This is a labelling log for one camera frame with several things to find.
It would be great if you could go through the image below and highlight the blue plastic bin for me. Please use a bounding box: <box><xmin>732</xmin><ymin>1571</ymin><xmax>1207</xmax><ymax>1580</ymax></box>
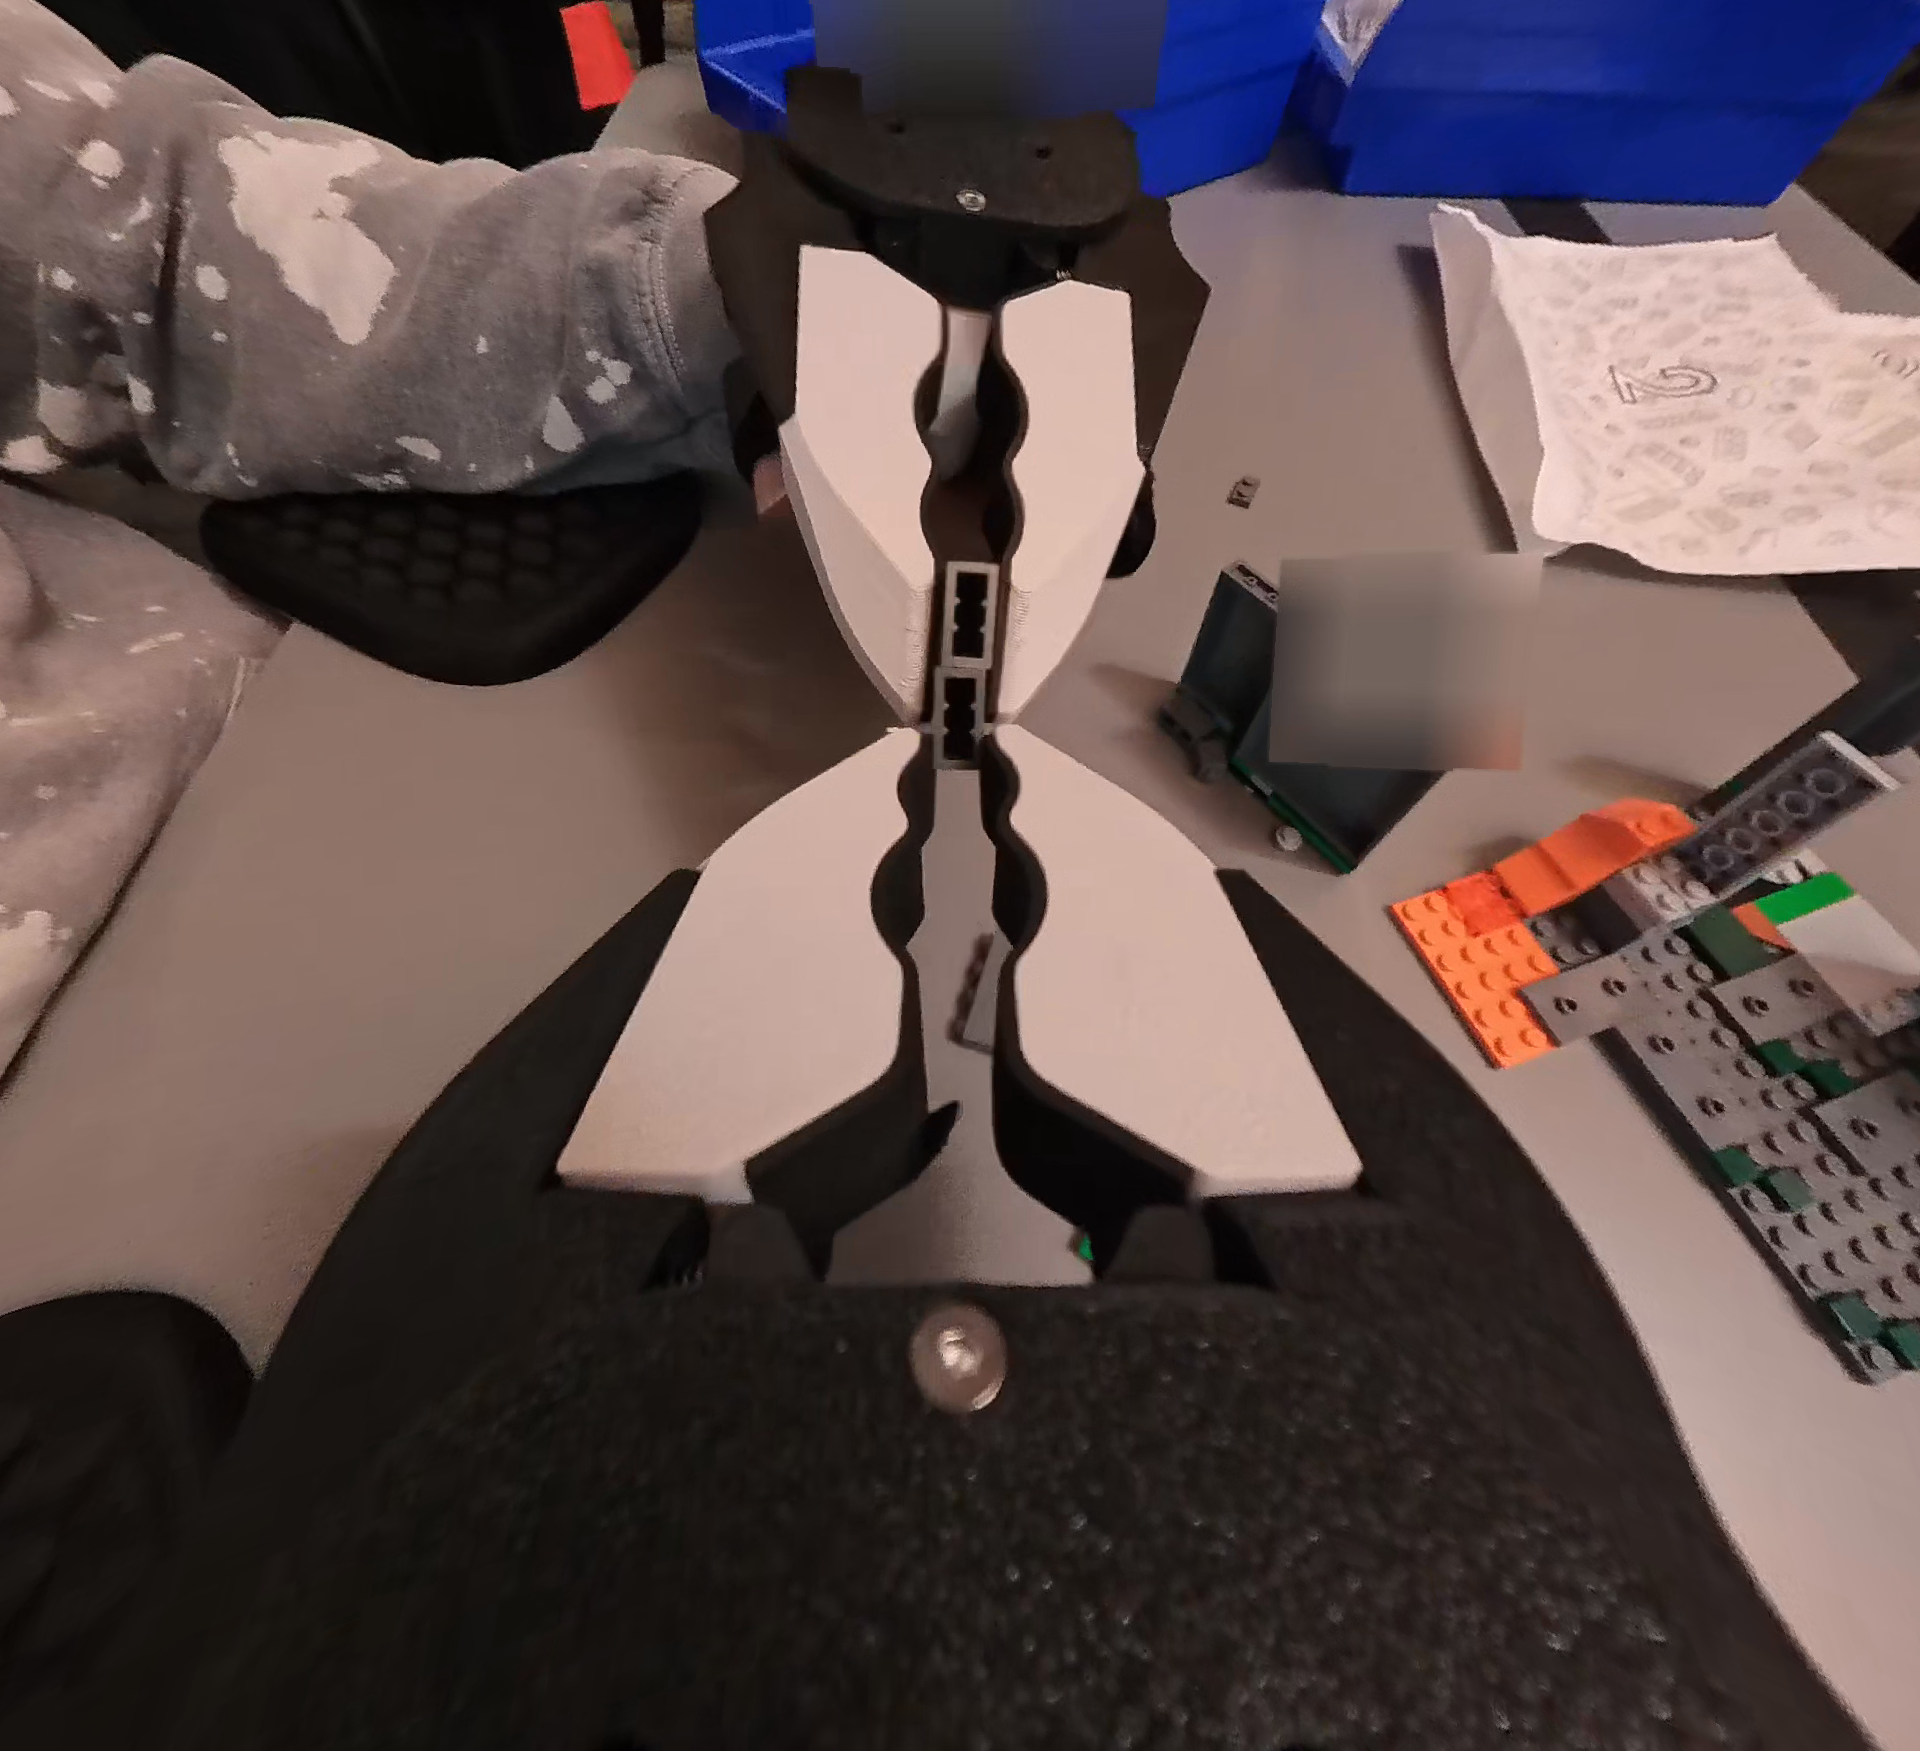
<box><xmin>1297</xmin><ymin>0</ymin><xmax>1920</xmax><ymax>209</ymax></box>
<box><xmin>689</xmin><ymin>0</ymin><xmax>1352</xmax><ymax>201</ymax></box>

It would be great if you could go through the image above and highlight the grey green lego building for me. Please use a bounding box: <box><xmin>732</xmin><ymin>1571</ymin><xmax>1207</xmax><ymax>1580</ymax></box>
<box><xmin>1388</xmin><ymin>673</ymin><xmax>1920</xmax><ymax>1387</ymax></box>

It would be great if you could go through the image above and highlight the person's grey speckled sweatshirt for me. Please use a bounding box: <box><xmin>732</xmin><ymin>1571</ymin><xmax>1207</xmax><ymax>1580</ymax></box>
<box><xmin>0</xmin><ymin>477</ymin><xmax>286</xmax><ymax>1078</ymax></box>

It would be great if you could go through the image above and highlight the person's left forearm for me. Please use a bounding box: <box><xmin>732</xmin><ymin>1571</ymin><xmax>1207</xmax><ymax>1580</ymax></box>
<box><xmin>0</xmin><ymin>0</ymin><xmax>744</xmax><ymax>501</ymax></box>

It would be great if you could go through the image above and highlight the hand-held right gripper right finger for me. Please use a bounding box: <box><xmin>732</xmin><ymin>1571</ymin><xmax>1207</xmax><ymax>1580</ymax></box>
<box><xmin>987</xmin><ymin>724</ymin><xmax>1368</xmax><ymax>1281</ymax></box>

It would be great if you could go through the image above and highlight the dark grey studded lego plate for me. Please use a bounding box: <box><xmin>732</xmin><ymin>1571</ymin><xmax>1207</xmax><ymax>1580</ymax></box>
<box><xmin>948</xmin><ymin>934</ymin><xmax>1004</xmax><ymax>1056</ymax></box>

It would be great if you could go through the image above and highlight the torn printed paper bag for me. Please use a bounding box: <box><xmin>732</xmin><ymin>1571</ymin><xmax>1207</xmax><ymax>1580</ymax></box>
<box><xmin>1427</xmin><ymin>205</ymin><xmax>1920</xmax><ymax>579</ymax></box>

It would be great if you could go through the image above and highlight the green-topped dark lego wall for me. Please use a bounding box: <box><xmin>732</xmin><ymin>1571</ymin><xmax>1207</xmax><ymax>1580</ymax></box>
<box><xmin>1158</xmin><ymin>559</ymin><xmax>1449</xmax><ymax>875</ymax></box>

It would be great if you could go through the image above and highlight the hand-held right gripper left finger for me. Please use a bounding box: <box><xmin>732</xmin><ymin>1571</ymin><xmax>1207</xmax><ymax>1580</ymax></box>
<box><xmin>555</xmin><ymin>728</ymin><xmax>962</xmax><ymax>1281</ymax></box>

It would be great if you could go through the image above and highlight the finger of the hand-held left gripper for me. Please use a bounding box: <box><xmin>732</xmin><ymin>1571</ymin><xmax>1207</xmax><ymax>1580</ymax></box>
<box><xmin>995</xmin><ymin>285</ymin><xmax>1146</xmax><ymax>720</ymax></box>
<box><xmin>776</xmin><ymin>244</ymin><xmax>951</xmax><ymax>720</ymax></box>

